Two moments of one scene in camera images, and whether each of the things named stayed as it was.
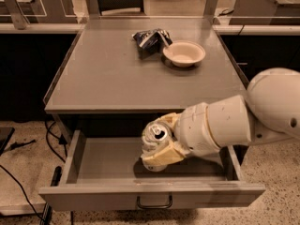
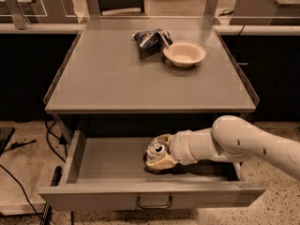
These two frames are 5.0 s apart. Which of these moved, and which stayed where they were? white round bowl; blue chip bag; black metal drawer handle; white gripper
Moved: white gripper
Stayed: white round bowl; black metal drawer handle; blue chip bag
